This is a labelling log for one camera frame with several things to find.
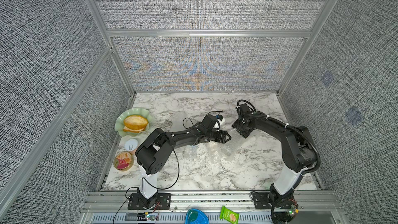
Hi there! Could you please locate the bread roll sandwich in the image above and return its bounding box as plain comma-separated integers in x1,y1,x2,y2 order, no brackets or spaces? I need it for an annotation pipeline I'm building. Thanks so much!
123,115,149,133

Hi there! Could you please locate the green snack packet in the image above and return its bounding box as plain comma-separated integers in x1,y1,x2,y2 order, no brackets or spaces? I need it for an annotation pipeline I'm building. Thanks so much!
219,206,239,224

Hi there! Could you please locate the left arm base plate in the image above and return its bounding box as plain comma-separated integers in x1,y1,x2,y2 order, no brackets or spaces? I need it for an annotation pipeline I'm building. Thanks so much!
127,193,171,211

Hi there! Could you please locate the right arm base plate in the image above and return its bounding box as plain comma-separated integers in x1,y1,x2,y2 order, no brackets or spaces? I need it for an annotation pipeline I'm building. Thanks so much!
249,191,299,210

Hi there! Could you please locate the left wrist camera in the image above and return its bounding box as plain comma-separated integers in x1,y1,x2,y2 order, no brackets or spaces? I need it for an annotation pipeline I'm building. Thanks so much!
198,114,225,132

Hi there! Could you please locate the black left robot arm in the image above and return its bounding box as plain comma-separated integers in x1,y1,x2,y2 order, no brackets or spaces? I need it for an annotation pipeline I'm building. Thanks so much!
130,121,232,209

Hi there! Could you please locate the blue plastic container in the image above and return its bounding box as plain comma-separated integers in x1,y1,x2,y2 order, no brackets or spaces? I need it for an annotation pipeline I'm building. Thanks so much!
184,208,209,224

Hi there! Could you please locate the aluminium front rail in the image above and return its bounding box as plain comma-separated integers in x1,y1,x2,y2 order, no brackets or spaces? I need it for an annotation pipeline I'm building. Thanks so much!
78,190,349,224

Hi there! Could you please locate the white round lid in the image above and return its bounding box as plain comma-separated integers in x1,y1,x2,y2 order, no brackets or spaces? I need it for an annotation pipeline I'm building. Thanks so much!
124,139,138,152

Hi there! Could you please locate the round food cup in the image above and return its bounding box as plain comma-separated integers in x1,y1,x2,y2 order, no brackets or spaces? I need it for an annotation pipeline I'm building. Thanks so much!
113,151,134,172

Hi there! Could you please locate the green scalloped glass plate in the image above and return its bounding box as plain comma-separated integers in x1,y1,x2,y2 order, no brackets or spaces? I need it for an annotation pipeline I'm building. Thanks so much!
115,107,155,137

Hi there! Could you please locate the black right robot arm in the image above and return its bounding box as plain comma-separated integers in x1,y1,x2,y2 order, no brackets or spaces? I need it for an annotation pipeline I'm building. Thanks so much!
232,100,321,216

